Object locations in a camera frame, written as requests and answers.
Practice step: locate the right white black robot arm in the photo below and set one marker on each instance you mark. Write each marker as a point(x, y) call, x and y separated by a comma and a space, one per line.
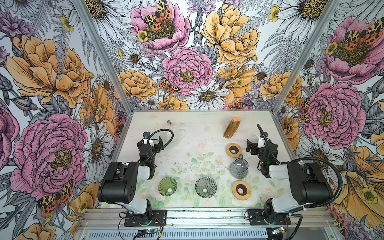
point(307, 183)

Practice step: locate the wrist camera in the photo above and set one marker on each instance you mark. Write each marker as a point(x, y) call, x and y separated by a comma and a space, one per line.
point(263, 138)
point(147, 138)

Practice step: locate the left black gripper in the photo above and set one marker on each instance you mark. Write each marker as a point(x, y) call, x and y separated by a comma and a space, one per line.
point(147, 147)

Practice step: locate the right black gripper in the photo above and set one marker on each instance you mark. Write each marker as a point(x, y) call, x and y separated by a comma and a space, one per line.
point(257, 148)

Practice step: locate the green glass dripper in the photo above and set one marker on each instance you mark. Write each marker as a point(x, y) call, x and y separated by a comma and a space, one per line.
point(167, 186)

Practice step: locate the aluminium rail frame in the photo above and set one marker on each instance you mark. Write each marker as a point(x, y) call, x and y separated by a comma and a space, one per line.
point(198, 218)

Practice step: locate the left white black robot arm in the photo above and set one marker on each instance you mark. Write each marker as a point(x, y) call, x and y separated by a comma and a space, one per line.
point(120, 182)

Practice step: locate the white vented cable duct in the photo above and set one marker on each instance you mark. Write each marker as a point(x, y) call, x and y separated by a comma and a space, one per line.
point(181, 234)

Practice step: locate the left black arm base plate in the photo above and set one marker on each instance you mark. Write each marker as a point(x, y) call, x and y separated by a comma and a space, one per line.
point(153, 218)

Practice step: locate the grey glass dripper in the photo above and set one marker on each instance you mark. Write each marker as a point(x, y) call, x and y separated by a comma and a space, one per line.
point(205, 187)

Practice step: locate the brown coffee filter stack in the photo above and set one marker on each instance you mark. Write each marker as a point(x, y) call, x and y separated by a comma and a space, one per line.
point(232, 127)

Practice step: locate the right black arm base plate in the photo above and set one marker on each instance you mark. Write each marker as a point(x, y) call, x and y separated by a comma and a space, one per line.
point(258, 217)

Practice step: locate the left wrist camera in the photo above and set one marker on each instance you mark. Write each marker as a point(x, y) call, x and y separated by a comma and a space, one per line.
point(147, 138)

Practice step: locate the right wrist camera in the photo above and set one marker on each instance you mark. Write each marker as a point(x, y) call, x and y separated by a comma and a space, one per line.
point(263, 138)

